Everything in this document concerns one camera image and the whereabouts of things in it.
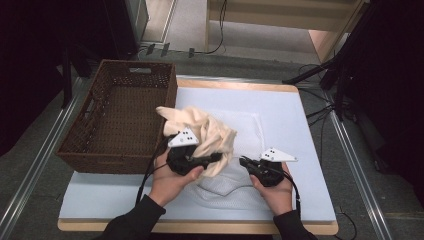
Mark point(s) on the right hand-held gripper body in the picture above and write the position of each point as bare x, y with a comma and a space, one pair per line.
270, 173

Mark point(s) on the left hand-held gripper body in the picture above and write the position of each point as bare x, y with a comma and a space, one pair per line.
181, 163

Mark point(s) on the cream cloth garment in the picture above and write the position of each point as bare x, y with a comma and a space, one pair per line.
210, 133

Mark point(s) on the white mesh laundry bag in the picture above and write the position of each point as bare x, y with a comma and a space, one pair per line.
240, 193

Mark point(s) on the brown wicker basket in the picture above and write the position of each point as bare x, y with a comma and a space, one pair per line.
126, 126

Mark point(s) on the person's right hand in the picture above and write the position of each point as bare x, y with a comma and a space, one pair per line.
278, 198

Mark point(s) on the person's left hand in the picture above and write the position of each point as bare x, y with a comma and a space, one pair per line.
166, 186

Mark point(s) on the white foam mat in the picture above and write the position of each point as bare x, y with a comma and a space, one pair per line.
293, 116

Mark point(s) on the black tripod stand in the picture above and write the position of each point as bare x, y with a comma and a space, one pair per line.
310, 71

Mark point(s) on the black power plug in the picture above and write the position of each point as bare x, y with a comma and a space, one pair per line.
150, 49

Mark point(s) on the black metal stand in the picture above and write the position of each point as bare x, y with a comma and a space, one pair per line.
66, 83

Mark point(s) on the light wooden shelf unit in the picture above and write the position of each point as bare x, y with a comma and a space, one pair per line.
266, 21

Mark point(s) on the dark cabinet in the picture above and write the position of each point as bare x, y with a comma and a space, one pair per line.
133, 23

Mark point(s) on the aluminium floor rail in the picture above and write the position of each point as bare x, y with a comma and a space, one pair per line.
360, 173
36, 173
233, 79

